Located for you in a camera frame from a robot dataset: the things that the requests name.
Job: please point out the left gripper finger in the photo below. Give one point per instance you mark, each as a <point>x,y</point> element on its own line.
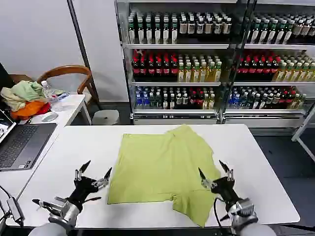
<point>78,175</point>
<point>102,182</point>

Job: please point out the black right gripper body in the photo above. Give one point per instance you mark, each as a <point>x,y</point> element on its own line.
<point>225,188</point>

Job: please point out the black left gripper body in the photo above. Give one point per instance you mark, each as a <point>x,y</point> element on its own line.
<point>82,188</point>

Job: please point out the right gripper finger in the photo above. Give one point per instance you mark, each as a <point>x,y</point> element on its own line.
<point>206,183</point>
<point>230,174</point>

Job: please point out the yellow-green shirt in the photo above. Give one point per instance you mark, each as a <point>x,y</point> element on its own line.
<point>162,167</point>

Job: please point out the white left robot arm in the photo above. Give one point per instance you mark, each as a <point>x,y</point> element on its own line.
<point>64,214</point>

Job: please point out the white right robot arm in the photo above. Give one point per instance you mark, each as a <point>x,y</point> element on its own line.
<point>243,214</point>

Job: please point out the grey laptop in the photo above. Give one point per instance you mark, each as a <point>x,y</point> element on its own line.
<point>22,145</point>

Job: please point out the grey computer mouse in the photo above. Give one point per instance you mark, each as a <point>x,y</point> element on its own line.
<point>49,117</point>

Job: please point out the round white stool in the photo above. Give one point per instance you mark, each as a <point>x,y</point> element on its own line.
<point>105,116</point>

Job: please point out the white side table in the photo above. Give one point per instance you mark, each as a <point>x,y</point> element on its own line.
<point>73,104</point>

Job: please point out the blue packet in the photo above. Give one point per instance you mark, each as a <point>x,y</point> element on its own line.
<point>62,95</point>

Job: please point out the orange cloth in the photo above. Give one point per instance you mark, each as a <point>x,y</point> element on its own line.
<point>29,109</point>

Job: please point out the clear plastic water bottle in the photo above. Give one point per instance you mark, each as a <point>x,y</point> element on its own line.
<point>49,94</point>

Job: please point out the pale green cloth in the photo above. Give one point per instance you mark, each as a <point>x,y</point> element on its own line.
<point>27,89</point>

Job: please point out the beige cloth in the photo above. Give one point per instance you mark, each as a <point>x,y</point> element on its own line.
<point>11,98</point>

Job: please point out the wooden chair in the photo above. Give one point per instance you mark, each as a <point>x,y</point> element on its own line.
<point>64,69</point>

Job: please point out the black slanted pole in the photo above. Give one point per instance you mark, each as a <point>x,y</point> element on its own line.
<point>82,49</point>

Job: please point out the white metal frame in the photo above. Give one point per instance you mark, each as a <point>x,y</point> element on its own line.
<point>304,145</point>

